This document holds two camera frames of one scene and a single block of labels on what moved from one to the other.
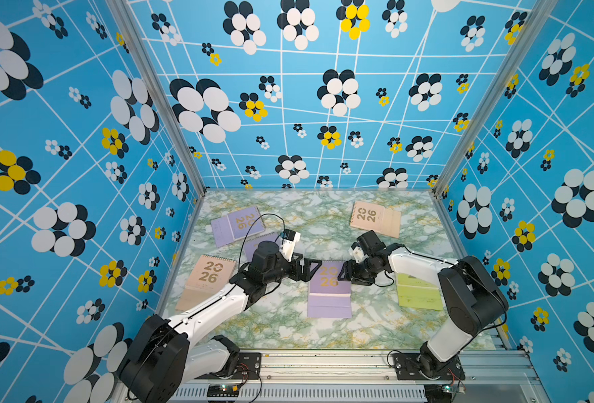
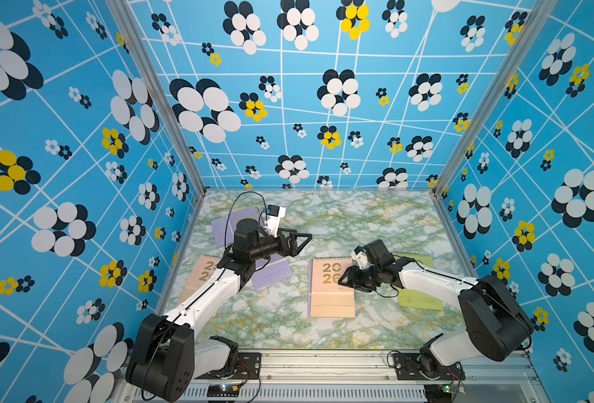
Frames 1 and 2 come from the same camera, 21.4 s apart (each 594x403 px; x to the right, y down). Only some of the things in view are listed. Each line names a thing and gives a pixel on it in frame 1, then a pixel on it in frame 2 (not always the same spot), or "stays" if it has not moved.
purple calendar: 234,226 stays
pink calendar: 211,274 stays
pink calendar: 377,218 to 329,298
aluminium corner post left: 122,13 stays
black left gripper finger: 307,273 to 294,248
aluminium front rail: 367,376 stays
